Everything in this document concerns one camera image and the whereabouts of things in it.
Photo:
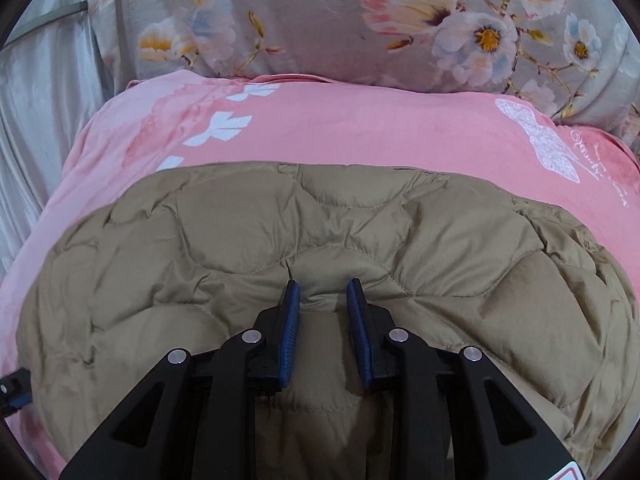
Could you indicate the curved metal rail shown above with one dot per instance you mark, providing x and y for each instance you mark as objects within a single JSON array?
[{"x": 70, "y": 11}]

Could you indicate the tan quilted jacket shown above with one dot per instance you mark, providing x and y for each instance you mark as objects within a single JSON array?
[{"x": 450, "y": 260}]

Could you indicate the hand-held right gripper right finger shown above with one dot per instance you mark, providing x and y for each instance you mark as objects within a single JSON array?
[{"x": 360, "y": 332}]

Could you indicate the pink plush blanket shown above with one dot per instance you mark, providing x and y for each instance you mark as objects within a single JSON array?
[{"x": 375, "y": 120}]

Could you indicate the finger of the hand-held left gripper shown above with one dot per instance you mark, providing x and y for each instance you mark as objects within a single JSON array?
[{"x": 15, "y": 390}]

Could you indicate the grey floral quilt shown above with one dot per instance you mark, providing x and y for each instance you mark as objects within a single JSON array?
[{"x": 310, "y": 15}]

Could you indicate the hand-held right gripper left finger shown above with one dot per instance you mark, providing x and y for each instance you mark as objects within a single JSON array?
[{"x": 290, "y": 332}]

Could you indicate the white satin curtain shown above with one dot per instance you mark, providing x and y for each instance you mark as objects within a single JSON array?
[{"x": 45, "y": 110}]

